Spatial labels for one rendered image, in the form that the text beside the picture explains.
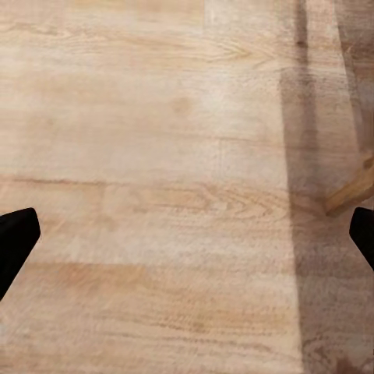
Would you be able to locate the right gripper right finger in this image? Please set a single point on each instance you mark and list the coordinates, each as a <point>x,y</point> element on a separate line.
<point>362,232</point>

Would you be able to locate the breakfast table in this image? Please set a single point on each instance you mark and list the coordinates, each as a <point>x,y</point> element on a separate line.
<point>351,194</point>

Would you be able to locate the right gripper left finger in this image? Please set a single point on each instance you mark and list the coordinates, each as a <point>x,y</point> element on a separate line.
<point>19,232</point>

